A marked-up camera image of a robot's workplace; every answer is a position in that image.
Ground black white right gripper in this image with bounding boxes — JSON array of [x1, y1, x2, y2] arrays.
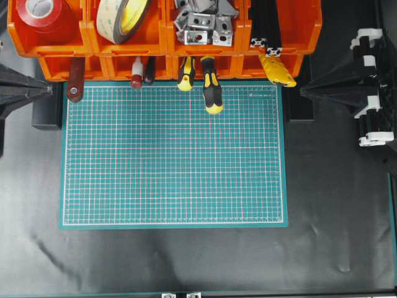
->
[[350, 28, 395, 147]]

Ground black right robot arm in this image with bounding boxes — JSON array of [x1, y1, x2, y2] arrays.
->
[[300, 1, 396, 175]]

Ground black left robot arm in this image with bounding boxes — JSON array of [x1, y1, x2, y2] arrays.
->
[[1, 64, 54, 156]]

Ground black rack base left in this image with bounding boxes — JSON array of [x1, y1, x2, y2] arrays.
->
[[32, 83, 63, 130]]

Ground yellow utility knife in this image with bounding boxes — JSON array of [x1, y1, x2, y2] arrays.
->
[[258, 53, 297, 88]]

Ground black aluminium profile right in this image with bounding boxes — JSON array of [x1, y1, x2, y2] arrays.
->
[[264, 0, 283, 57]]

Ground black aluminium profile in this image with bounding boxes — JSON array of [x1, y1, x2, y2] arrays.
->
[[264, 0, 283, 57], [250, 1, 267, 48]]

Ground upper orange bin profiles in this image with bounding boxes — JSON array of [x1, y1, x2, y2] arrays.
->
[[243, 0, 323, 56]]

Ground lower orange bin knife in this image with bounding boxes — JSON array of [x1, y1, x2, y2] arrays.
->
[[237, 55, 305, 79]]

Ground lower orange bin screwdrivers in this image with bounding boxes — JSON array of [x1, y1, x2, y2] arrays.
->
[[166, 55, 244, 80]]

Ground long yellow black screwdriver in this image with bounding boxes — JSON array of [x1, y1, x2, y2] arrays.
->
[[200, 56, 223, 114]]

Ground black aluminium profile left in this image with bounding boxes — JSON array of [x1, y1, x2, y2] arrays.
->
[[250, 1, 267, 48]]

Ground upper orange bin brackets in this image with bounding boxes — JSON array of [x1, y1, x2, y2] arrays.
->
[[164, 0, 245, 56]]

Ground short yellow black screwdriver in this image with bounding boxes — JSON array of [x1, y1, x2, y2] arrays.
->
[[177, 56, 196, 91]]

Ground green cutting mat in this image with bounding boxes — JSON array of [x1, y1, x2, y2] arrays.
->
[[60, 81, 288, 230]]

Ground upper orange bin tape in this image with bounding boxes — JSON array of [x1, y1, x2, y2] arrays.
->
[[86, 1, 166, 56]]

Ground lower orange bin bottles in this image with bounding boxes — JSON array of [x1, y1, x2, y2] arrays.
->
[[99, 56, 173, 81]]

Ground cream double-sided tape roll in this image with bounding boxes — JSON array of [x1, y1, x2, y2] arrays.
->
[[96, 0, 151, 45]]

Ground upper orange bin far left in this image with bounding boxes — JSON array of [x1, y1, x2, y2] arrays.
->
[[7, 1, 92, 57]]

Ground orange bin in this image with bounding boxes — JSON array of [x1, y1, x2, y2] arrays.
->
[[7, 1, 92, 57], [38, 56, 109, 81]]

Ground lower orange bin far left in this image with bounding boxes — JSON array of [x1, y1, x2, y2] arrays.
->
[[38, 56, 109, 81]]

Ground red tape roll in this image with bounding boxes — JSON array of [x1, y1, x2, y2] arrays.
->
[[16, 0, 69, 33]]

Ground grey corner bracket front right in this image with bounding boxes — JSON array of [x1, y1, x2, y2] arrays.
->
[[212, 30, 233, 47]]

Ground grey corner bracket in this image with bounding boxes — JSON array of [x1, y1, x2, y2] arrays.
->
[[174, 0, 193, 31], [208, 0, 239, 18], [212, 30, 233, 47], [183, 30, 209, 45], [187, 12, 216, 30]]

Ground grey corner bracket back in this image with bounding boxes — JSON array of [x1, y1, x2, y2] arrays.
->
[[208, 0, 239, 18]]

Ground grey corner bracket front left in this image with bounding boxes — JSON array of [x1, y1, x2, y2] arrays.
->
[[183, 30, 209, 45]]

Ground grey corner bracket middle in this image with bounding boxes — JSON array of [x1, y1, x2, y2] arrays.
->
[[187, 12, 216, 30]]

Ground grey corner bracket top left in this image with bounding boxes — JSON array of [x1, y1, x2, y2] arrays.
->
[[174, 0, 193, 31]]

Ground silver bracket bottom edge right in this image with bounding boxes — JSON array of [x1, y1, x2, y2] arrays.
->
[[186, 292, 202, 298]]

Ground silver bracket edge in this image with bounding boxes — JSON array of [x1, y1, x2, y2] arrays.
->
[[186, 292, 202, 298], [161, 293, 176, 298]]

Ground silver bracket bottom edge left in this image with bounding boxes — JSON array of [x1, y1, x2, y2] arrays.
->
[[161, 293, 176, 298]]

